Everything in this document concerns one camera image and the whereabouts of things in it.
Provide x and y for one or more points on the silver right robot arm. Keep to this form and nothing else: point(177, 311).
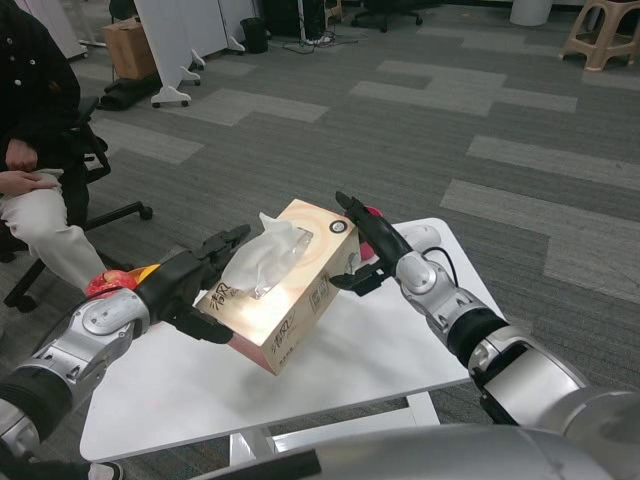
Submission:
point(500, 340)

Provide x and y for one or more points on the black bag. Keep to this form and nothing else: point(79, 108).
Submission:
point(125, 95)

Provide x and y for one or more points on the red apple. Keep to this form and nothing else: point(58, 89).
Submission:
point(110, 282)

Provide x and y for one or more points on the white partition panel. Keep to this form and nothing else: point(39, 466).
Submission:
point(227, 25)
point(65, 27)
point(167, 45)

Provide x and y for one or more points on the person with black-white shoe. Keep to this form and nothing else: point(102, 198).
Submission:
point(102, 470)

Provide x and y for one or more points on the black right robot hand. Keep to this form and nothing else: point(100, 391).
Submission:
point(380, 235)

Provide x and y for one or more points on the black office chair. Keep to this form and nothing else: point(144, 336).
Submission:
point(85, 190)

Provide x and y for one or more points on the white table frame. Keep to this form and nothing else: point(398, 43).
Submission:
point(250, 447)

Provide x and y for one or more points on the standing person white shoes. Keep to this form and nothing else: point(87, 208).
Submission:
point(316, 30)

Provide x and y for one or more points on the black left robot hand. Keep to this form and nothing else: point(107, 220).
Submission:
point(175, 285)

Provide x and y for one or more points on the pink plastic cup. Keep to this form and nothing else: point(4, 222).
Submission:
point(369, 252)

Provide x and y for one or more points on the orange plate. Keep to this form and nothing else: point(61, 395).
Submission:
point(145, 272)

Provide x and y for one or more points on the silver robot chest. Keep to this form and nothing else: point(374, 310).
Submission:
point(400, 452)

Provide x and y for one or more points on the orange and beige tissue box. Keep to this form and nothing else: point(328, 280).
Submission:
point(300, 310)

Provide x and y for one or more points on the seated person black jacket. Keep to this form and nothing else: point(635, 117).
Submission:
point(35, 150)

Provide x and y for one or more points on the white computer mouse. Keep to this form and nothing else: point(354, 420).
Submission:
point(417, 235)

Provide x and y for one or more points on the black waste bin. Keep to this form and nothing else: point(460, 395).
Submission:
point(255, 35)

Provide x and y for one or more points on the white cylindrical bin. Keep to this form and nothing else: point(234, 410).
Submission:
point(530, 12)

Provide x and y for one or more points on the brown cardboard box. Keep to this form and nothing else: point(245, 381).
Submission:
point(130, 50)

